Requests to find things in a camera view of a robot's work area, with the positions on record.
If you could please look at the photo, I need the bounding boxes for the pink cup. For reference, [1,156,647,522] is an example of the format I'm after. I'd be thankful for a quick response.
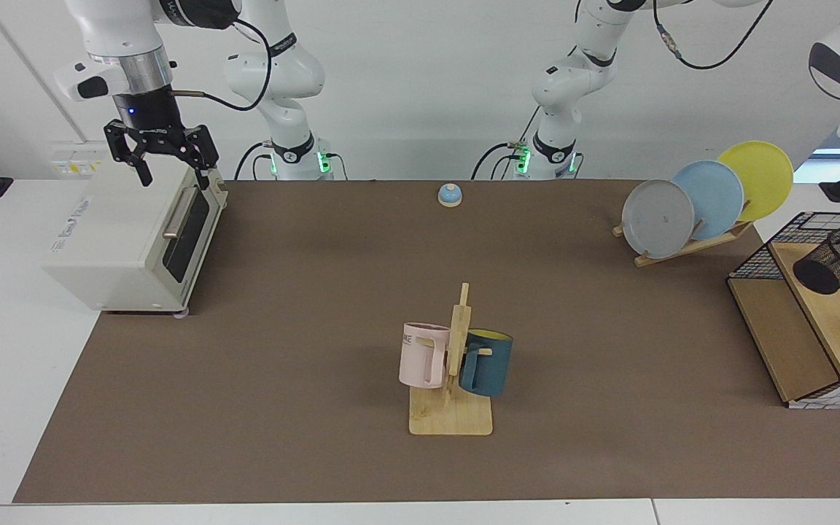
[399,322,451,389]

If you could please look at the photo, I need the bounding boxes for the light blue plate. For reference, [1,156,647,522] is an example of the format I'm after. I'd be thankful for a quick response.
[672,160,745,241]

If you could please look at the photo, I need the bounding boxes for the white wall socket panel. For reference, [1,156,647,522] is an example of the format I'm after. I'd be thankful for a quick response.
[50,141,113,178]

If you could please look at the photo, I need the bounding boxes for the wooden cup stand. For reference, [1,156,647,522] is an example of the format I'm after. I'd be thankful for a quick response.
[409,283,494,437]

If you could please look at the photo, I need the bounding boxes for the brown table cloth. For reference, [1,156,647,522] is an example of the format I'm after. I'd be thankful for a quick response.
[13,180,840,504]

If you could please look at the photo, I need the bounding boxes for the wooden plate rack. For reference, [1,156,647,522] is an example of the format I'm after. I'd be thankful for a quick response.
[612,201,755,268]

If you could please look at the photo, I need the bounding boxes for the pale toaster oven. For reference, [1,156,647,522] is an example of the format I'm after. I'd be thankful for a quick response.
[42,139,230,318]

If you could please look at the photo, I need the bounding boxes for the dark teal cup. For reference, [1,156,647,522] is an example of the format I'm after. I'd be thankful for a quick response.
[459,330,514,398]

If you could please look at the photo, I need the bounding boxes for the yellow plate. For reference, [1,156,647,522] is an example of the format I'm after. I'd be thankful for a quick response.
[717,141,795,223]

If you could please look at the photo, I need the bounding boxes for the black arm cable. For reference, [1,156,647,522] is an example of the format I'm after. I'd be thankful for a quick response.
[652,0,767,71]
[171,18,275,112]

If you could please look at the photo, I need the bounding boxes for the wire basket with wooden floor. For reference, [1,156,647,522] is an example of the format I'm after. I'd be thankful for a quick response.
[728,211,840,411]

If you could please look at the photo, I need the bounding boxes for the grey plate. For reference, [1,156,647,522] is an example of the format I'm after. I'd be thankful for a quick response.
[622,179,696,260]

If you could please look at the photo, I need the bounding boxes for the black mesh pen holder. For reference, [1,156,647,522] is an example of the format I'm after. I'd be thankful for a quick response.
[793,230,840,295]

